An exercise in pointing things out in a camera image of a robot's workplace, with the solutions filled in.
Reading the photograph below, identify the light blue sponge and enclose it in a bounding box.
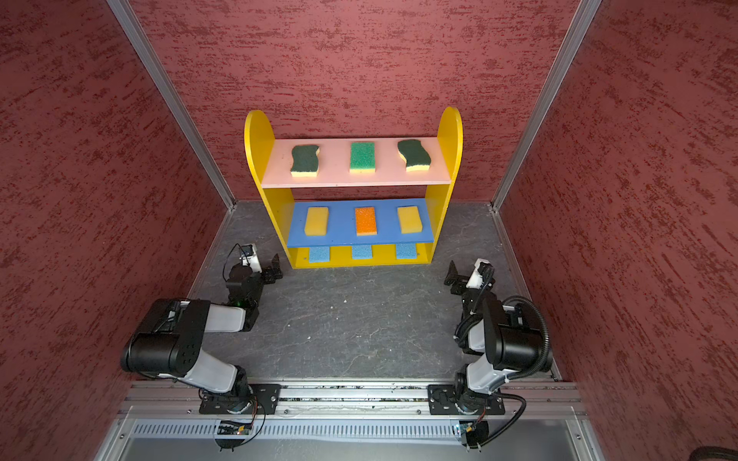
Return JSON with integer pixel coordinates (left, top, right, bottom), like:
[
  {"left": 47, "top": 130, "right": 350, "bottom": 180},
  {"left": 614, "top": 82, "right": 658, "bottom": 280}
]
[
  {"left": 309, "top": 247, "right": 331, "bottom": 264},
  {"left": 351, "top": 245, "right": 373, "bottom": 260},
  {"left": 395, "top": 243, "right": 418, "bottom": 260}
]

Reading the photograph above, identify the yellow sponge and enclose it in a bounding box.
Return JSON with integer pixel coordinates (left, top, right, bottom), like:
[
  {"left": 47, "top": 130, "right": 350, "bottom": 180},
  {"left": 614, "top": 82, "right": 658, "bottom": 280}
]
[
  {"left": 397, "top": 206, "right": 424, "bottom": 234},
  {"left": 304, "top": 207, "right": 330, "bottom": 236}
]

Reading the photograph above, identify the orange sponge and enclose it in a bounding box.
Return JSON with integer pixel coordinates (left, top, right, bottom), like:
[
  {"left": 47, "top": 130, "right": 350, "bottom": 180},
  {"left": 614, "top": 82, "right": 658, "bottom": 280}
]
[{"left": 355, "top": 207, "right": 378, "bottom": 236}]

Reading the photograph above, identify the dark green wavy sponge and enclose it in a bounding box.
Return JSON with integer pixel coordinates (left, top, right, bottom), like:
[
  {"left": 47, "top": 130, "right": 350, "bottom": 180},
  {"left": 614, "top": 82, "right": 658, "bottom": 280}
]
[
  {"left": 397, "top": 139, "right": 432, "bottom": 172},
  {"left": 290, "top": 144, "right": 320, "bottom": 178}
]

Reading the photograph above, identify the bright green rectangular sponge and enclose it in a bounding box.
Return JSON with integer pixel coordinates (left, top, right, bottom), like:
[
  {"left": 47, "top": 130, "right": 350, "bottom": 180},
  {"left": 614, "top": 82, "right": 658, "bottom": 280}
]
[{"left": 349, "top": 141, "right": 376, "bottom": 174}]

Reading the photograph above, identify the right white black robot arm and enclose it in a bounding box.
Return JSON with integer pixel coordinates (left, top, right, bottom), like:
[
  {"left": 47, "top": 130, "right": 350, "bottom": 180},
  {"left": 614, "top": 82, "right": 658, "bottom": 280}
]
[{"left": 444, "top": 259, "right": 554, "bottom": 415}]

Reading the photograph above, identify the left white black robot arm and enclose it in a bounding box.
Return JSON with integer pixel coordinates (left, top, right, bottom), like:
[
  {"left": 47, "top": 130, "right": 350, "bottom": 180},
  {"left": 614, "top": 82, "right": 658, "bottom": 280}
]
[{"left": 120, "top": 245, "right": 283, "bottom": 417}]

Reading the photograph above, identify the blue lower shelf board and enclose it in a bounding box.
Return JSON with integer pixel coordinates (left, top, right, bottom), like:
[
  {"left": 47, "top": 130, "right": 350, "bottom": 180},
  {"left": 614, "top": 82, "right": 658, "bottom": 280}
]
[{"left": 288, "top": 199, "right": 434, "bottom": 248}]

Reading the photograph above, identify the yellow wooden shelf unit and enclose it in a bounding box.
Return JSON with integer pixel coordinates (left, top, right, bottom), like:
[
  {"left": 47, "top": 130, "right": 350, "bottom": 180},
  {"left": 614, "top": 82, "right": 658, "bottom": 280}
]
[{"left": 244, "top": 107, "right": 463, "bottom": 269}]

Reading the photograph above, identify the pink upper shelf board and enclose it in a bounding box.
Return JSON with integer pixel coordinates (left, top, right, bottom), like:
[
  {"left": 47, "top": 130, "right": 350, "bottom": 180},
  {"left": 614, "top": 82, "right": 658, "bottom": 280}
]
[{"left": 261, "top": 138, "right": 459, "bottom": 188}]

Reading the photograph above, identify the right small circuit board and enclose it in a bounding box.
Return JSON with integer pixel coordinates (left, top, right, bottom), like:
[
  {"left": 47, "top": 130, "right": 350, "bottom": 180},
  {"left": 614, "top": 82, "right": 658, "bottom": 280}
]
[{"left": 457, "top": 422, "right": 489, "bottom": 440}]

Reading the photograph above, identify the small circuit board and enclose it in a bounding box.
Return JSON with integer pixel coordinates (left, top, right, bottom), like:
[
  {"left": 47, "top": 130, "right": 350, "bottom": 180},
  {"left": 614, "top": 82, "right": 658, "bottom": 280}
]
[
  {"left": 216, "top": 421, "right": 254, "bottom": 437},
  {"left": 457, "top": 422, "right": 489, "bottom": 440}
]

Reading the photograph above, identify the left small circuit board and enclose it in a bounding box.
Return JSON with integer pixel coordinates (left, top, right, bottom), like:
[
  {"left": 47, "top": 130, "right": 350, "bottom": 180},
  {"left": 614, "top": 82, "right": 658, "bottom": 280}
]
[{"left": 216, "top": 421, "right": 254, "bottom": 437}]

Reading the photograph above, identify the left aluminium corner profile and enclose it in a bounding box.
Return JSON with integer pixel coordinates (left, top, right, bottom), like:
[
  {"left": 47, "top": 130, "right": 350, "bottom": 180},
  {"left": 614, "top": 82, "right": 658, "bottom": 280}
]
[{"left": 107, "top": 0, "right": 238, "bottom": 212}]

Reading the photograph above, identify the aluminium corner profile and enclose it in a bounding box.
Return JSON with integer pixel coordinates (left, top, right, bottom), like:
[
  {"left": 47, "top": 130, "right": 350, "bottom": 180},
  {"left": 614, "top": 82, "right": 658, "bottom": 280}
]
[
  {"left": 107, "top": 0, "right": 238, "bottom": 212},
  {"left": 491, "top": 0, "right": 602, "bottom": 214}
]

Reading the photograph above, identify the right aluminium corner profile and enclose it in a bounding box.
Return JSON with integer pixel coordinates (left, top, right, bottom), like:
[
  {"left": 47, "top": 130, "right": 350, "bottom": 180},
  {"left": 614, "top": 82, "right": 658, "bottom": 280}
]
[{"left": 491, "top": 0, "right": 602, "bottom": 214}]

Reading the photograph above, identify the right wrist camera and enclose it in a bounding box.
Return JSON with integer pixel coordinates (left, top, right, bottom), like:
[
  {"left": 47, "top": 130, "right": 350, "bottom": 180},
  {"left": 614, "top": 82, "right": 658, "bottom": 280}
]
[{"left": 466, "top": 259, "right": 494, "bottom": 289}]

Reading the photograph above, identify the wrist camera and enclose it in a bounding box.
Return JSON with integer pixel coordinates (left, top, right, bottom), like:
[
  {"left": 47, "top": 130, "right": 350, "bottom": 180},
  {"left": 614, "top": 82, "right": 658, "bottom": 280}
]
[
  {"left": 466, "top": 259, "right": 494, "bottom": 289},
  {"left": 238, "top": 244, "right": 261, "bottom": 273}
]

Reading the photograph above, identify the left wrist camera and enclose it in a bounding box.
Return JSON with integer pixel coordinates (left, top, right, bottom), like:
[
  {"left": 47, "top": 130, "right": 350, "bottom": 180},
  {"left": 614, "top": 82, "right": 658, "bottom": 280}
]
[{"left": 238, "top": 244, "right": 261, "bottom": 273}]

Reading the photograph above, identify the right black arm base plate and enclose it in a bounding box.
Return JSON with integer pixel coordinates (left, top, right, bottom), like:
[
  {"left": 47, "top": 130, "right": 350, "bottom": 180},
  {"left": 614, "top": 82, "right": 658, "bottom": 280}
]
[{"left": 427, "top": 384, "right": 505, "bottom": 417}]

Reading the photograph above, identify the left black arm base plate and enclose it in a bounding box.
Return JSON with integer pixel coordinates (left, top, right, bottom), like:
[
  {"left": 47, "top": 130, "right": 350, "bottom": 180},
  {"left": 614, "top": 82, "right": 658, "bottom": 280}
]
[{"left": 199, "top": 383, "right": 282, "bottom": 417}]

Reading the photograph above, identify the aluminium mounting rail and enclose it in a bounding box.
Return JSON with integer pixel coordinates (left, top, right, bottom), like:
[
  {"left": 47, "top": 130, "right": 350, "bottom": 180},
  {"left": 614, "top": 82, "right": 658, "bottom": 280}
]
[{"left": 115, "top": 378, "right": 588, "bottom": 420}]

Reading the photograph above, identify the white slotted cable duct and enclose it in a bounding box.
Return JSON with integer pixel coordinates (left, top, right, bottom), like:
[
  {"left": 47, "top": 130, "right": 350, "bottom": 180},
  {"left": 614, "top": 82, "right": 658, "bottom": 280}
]
[{"left": 130, "top": 419, "right": 460, "bottom": 445}]

